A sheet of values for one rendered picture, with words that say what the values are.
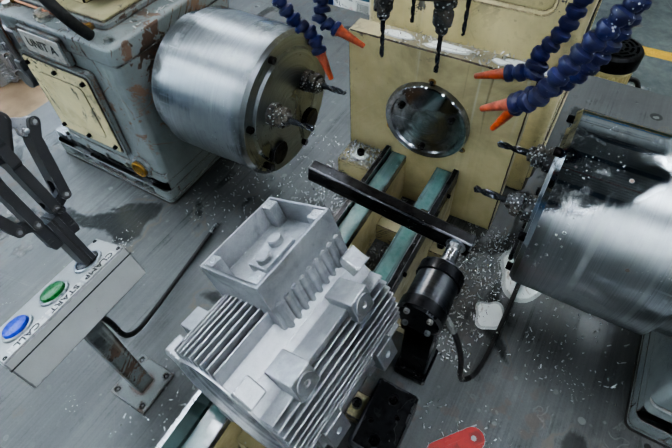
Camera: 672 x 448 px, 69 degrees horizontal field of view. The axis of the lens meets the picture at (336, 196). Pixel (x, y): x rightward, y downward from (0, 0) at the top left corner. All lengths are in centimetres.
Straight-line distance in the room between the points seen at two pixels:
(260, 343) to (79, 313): 23
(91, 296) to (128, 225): 43
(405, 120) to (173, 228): 50
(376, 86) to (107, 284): 51
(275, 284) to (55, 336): 27
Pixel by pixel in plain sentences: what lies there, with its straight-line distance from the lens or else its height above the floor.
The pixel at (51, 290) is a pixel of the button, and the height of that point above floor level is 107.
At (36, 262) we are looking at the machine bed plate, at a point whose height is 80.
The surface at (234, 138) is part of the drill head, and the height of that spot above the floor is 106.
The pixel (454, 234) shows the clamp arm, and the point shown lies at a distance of 67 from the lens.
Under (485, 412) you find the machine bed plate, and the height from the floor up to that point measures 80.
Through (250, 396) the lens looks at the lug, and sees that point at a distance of 49.
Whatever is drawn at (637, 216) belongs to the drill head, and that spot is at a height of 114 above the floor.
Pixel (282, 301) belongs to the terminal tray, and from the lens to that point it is 51.
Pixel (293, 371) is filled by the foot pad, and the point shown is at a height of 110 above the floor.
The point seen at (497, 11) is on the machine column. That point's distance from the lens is 85.
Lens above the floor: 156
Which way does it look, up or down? 49 degrees down
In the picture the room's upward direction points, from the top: 3 degrees counter-clockwise
